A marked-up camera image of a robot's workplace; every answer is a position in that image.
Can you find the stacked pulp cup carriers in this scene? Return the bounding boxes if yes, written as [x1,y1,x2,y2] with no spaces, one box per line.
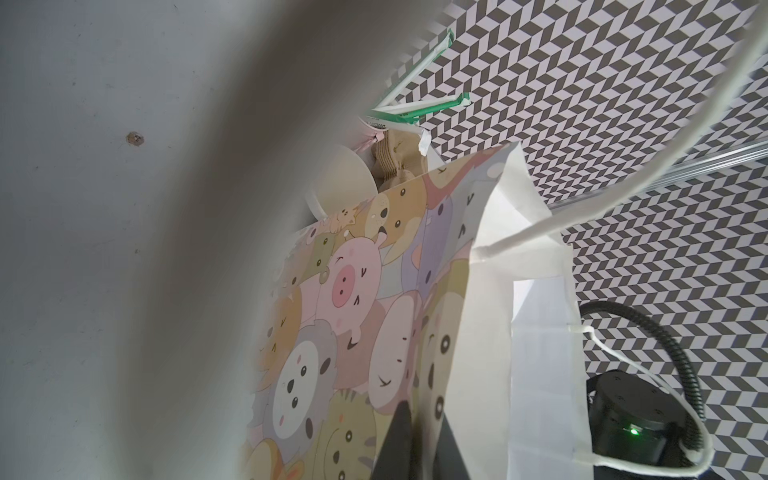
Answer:
[371,129,428,192]

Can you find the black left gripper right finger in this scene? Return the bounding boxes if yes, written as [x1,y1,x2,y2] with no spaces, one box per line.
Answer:
[427,415,470,480]

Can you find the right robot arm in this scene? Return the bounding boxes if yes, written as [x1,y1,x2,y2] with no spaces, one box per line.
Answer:
[579,301,714,479]

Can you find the cartoon animal paper gift bag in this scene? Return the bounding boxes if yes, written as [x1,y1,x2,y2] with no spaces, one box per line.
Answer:
[234,4,767,479]

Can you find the black sleeved paper cup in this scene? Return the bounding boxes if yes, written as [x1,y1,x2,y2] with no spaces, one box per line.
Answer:
[305,145,378,221]

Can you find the aluminium corner post right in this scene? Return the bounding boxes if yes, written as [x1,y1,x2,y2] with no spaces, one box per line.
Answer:
[548,139,767,214]

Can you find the green straw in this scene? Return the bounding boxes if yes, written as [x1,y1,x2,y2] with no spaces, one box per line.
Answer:
[368,93,472,124]

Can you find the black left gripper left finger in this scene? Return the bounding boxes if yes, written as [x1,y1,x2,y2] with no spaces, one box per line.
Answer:
[370,401,413,480]

